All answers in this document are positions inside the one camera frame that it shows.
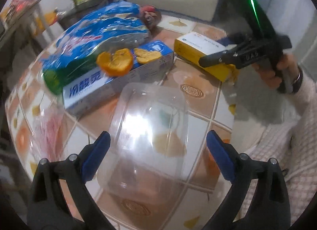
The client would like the orange plastic bag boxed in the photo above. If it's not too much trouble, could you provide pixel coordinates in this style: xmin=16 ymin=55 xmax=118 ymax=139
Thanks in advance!
xmin=34 ymin=11 xmax=57 ymax=36

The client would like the wooden side table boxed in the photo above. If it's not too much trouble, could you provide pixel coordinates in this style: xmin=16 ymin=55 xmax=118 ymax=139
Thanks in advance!
xmin=1 ymin=0 xmax=55 ymax=48

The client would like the yellow white cardboard box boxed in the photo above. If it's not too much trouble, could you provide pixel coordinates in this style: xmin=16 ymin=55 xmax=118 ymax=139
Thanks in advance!
xmin=174 ymin=31 xmax=239 ymax=83

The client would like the pink checkered sleeve forearm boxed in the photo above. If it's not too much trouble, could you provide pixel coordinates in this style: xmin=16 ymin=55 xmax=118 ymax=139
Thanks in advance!
xmin=247 ymin=73 xmax=316 ymax=223

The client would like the large orange peel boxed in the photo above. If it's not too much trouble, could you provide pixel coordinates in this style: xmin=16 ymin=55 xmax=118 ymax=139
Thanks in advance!
xmin=96 ymin=48 xmax=134 ymax=77

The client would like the person right hand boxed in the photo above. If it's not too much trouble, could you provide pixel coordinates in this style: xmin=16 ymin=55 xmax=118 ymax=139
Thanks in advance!
xmin=252 ymin=53 xmax=301 ymax=89

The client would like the blue plastic snack bag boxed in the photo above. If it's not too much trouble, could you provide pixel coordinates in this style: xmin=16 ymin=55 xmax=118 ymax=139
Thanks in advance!
xmin=42 ymin=1 xmax=150 ymax=95

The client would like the red cartoon snack bag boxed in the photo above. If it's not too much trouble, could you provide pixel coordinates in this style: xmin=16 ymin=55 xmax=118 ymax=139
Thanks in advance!
xmin=140 ymin=5 xmax=162 ymax=30

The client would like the pink clear plastic wrapper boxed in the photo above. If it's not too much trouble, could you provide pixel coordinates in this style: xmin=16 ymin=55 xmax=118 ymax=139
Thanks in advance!
xmin=31 ymin=106 xmax=63 ymax=162

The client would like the clear plastic container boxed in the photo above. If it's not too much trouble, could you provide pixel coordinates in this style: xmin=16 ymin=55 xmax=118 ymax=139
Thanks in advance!
xmin=97 ymin=82 xmax=188 ymax=205

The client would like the small orange peel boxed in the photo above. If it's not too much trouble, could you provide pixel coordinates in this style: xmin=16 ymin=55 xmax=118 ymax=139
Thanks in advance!
xmin=134 ymin=48 xmax=162 ymax=64

